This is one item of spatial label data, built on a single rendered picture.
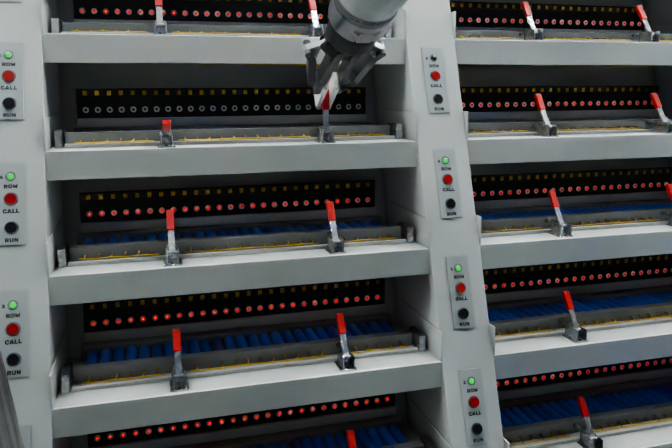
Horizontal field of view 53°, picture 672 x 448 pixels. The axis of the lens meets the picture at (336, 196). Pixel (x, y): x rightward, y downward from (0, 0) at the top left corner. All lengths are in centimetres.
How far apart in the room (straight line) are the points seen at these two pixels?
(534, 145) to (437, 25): 28
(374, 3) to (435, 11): 43
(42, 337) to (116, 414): 16
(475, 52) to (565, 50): 19
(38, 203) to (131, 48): 29
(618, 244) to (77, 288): 95
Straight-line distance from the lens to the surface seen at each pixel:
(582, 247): 132
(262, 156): 112
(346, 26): 93
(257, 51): 117
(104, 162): 110
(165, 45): 116
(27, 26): 118
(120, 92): 129
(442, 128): 121
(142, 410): 108
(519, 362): 124
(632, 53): 149
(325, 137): 118
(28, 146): 112
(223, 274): 108
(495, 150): 126
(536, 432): 134
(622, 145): 141
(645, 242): 140
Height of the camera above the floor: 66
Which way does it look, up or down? 9 degrees up
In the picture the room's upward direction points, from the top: 5 degrees counter-clockwise
